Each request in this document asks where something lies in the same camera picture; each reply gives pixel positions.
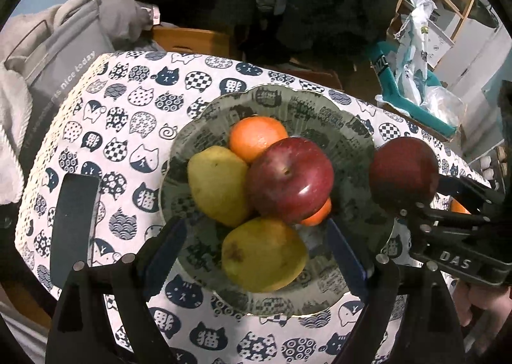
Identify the white cabinet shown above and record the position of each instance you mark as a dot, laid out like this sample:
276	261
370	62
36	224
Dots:
476	72

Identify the cat print tablecloth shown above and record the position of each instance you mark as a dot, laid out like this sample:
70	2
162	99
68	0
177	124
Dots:
120	140

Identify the teal box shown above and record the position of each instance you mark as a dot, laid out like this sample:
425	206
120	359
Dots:
388	84

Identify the red apple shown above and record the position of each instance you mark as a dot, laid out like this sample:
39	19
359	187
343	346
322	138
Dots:
290	180
402	170

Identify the beige cloth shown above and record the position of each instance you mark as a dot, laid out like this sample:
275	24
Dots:
28	32

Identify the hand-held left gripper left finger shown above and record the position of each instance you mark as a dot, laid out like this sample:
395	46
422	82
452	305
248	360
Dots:
160	260

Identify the dark hanging jackets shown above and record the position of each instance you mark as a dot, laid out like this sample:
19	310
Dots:
320	0

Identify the black phone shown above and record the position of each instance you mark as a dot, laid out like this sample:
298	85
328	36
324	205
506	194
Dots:
76	228

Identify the clear plastic bag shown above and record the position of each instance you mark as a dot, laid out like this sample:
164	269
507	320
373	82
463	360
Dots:
444	106

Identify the white printed plastic bag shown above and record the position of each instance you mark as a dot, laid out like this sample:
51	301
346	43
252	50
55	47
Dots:
416	52

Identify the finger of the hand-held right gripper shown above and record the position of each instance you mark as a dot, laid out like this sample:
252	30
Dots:
452	184
448	218

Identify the wooden shelf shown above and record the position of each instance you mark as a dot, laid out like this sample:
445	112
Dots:
456	4

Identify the person's right hand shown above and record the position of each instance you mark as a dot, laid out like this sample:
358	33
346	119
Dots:
484	316

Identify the green pear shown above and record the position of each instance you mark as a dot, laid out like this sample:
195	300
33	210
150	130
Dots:
264	258
216	186

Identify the orange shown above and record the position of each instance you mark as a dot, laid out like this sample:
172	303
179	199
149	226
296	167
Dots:
320	215
459	208
254	136

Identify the wooden chair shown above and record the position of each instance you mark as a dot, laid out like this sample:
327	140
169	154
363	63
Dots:
192	40

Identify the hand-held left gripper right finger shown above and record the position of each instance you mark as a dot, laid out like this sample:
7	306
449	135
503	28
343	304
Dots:
346	260

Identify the white towel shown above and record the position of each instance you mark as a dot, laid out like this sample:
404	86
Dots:
12	136

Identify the grey printed bag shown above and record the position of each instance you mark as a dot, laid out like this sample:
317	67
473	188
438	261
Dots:
68	64

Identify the glass plate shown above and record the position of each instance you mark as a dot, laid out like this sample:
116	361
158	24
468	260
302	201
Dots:
352	140

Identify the grey garment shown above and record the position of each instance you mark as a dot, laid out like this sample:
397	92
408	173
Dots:
120	16

